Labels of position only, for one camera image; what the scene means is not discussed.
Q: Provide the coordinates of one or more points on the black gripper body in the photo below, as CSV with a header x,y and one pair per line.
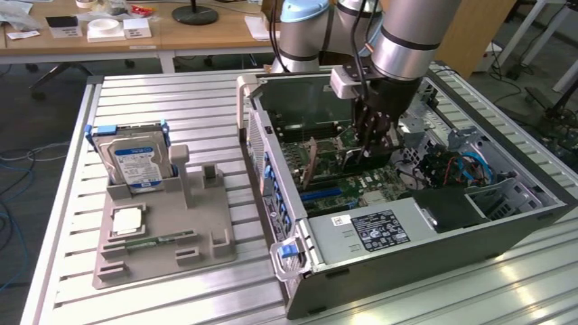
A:
x,y
396,94

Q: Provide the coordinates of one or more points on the black graphics card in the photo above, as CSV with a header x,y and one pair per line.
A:
x,y
380,163

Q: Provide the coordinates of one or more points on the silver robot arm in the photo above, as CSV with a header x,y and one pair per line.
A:
x,y
406,44

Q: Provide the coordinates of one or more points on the metal socket cover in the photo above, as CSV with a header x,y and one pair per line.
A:
x,y
345,137

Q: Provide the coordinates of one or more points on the perforated metal drive cage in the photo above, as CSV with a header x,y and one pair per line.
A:
x,y
420,139

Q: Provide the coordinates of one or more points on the CPU socket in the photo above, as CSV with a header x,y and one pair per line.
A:
x,y
330,149

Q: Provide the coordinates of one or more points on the green motherboard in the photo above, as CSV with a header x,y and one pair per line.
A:
x,y
353,189

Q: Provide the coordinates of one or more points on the silver chipset heatsink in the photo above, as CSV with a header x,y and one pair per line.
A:
x,y
373,199

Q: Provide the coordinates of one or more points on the blue expansion slot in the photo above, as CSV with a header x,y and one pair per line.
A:
x,y
322,194

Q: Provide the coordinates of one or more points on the white electrical box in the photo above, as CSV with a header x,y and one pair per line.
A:
x,y
491,61

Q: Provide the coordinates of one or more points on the black floor stand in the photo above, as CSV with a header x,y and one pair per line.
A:
x,y
537,96

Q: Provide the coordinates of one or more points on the grey metal disk bay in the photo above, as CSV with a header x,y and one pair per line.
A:
x,y
507,199

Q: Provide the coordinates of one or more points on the grey power supply unit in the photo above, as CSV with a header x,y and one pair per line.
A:
x,y
334,243

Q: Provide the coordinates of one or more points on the white paper stack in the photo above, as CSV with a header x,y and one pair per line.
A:
x,y
260,32

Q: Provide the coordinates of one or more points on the blue plastic release latch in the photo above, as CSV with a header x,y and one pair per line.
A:
x,y
288,252

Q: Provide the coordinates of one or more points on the open black PC case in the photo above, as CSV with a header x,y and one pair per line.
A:
x,y
406,271

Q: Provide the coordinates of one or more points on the black lamp base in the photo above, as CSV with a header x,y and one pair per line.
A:
x,y
194,17

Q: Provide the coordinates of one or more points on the hard disk with blue caddy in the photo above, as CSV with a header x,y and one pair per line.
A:
x,y
135,162

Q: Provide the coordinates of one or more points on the grey plastic parts rack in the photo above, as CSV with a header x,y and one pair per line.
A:
x,y
171,237

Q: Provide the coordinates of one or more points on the green RAM stick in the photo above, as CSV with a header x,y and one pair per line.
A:
x,y
149,241

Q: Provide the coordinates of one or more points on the white labelled box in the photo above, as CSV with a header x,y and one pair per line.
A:
x,y
137,28

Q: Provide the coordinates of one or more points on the silver CPU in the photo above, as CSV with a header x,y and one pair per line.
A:
x,y
127,221

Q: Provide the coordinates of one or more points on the red packet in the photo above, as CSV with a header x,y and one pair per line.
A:
x,y
141,10

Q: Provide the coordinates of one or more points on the flat white box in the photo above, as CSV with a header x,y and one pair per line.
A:
x,y
106,36

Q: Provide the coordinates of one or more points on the black chair base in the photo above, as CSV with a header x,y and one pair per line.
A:
x,y
59,71

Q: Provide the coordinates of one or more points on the beige tape roll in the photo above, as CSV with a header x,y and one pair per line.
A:
x,y
86,3

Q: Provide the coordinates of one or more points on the white and red card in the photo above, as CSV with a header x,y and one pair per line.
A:
x,y
23,34

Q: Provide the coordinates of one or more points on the clear plastic bag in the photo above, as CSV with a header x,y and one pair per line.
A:
x,y
18,18

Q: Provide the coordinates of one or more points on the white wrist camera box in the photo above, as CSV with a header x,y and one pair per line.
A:
x,y
345,86

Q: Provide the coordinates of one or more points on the white desk frame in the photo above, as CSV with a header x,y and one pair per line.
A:
x,y
567,78

